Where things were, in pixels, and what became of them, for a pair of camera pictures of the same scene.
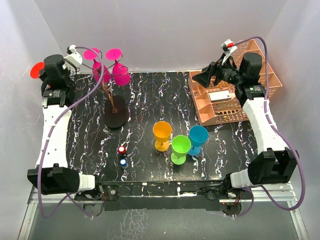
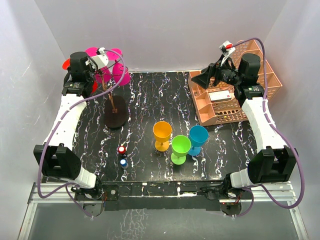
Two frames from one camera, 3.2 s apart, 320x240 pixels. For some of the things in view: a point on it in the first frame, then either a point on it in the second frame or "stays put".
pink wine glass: [120, 74] stays put
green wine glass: [181, 145] stays put
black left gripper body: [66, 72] -> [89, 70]
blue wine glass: [198, 136] stays put
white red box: [218, 96] stays put
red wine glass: [35, 70] -> [65, 65]
